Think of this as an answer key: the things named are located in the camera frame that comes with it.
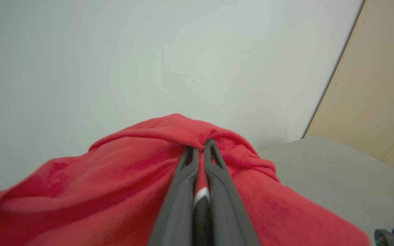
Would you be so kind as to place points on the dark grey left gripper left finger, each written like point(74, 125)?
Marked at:
point(178, 205)

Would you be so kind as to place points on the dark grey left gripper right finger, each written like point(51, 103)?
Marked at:
point(226, 208)

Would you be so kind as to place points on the red fleece garment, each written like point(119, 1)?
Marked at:
point(97, 191)

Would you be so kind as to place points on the beige wooden panel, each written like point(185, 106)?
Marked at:
point(375, 85)

